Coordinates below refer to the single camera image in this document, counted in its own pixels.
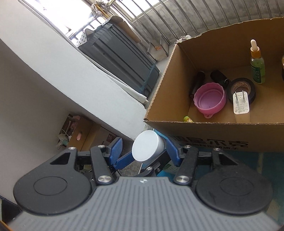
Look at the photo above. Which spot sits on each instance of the blue ocean print mat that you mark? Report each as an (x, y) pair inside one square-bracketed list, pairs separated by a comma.
[(234, 183)]

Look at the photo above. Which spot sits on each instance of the white USB wall charger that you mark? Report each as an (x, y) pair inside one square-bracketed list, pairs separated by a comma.
[(240, 103)]

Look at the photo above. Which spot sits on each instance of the small open cardboard box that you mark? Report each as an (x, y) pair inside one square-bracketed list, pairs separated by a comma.
[(74, 132)]

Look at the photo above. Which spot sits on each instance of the white green supplement bottle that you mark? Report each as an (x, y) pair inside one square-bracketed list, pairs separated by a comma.
[(149, 149)]

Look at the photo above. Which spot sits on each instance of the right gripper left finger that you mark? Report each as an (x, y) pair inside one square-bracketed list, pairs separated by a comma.
[(114, 150)]

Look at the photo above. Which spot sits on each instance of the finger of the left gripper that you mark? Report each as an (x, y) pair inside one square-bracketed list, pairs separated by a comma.
[(124, 161)]

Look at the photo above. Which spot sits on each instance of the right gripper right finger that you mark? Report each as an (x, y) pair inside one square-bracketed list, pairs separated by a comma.
[(174, 151)]

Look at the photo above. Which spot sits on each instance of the black electrical tape roll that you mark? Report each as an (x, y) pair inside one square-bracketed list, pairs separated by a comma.
[(239, 85)]

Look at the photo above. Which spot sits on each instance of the black cylindrical device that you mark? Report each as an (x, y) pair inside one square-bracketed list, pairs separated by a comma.
[(218, 77)]

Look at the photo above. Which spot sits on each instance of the gold lid black jar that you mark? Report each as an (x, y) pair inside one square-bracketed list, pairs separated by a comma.
[(282, 60)]

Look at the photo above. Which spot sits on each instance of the green cartoon lip balm tube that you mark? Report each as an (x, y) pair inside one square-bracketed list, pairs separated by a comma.
[(187, 119)]

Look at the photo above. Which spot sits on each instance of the green dropper bottle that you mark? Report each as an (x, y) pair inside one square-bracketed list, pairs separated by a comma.
[(257, 63)]

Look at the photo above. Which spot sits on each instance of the dark grey plastic cabinet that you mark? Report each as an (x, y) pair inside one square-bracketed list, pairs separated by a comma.
[(114, 50)]

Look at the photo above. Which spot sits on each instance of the printed appliance carton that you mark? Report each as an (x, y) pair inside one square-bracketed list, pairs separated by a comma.
[(103, 137)]

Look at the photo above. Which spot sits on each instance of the metal balcony railing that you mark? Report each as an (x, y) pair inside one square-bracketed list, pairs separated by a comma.
[(174, 19)]

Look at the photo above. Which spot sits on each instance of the pink collapsible silicone cup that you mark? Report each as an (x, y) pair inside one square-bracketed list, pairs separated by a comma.
[(210, 99)]

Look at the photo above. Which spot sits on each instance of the large brown cardboard box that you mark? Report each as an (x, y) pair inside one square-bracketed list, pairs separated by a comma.
[(224, 89)]

